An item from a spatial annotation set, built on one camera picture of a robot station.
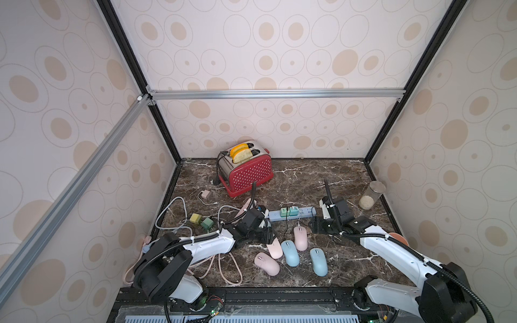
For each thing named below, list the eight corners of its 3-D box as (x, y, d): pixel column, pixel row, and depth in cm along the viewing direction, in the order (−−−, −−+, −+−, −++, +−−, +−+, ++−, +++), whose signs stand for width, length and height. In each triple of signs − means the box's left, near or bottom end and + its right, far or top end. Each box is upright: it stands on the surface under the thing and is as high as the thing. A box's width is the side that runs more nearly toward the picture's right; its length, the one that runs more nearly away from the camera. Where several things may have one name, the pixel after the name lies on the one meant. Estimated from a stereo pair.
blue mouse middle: (288, 268, 83) (289, 266, 80) (280, 243, 90) (281, 241, 87) (300, 265, 84) (301, 263, 81) (292, 240, 90) (292, 238, 88)
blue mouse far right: (313, 276, 81) (314, 275, 79) (309, 250, 88) (310, 247, 86) (328, 276, 81) (329, 275, 79) (323, 250, 88) (324, 247, 86)
